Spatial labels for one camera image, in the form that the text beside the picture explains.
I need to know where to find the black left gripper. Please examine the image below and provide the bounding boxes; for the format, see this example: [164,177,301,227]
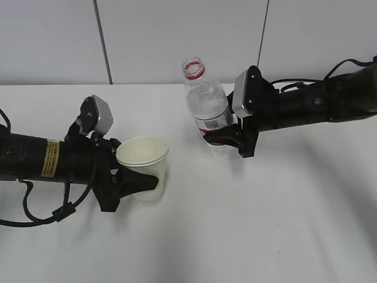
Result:
[63,119,159,213]

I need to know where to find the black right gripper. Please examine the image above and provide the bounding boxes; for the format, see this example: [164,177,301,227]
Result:
[203,65,278,158]

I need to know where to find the white paper cup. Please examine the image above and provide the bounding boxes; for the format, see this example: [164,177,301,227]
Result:
[116,136,168,201]

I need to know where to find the Nongfu Spring water bottle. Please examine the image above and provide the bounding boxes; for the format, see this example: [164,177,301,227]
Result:
[182,57,234,135]

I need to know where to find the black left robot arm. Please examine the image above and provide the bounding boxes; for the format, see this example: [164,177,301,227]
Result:
[1,124,159,212]

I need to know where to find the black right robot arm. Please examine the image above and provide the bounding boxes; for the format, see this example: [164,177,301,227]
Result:
[204,60,376,158]

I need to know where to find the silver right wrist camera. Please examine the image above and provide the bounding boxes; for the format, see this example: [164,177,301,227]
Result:
[232,70,251,119]

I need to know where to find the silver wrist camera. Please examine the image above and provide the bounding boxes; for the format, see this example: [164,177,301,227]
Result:
[77,95,113,136]
[232,70,251,119]

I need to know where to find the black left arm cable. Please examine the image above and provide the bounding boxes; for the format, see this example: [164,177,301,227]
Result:
[0,108,98,228]

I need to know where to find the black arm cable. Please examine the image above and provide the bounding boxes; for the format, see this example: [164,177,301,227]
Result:
[0,108,98,228]
[269,55,377,95]

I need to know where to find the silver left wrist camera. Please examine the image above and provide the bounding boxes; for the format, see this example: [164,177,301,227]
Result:
[77,95,113,136]

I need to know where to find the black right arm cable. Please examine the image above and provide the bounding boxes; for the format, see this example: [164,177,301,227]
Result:
[269,55,377,95]

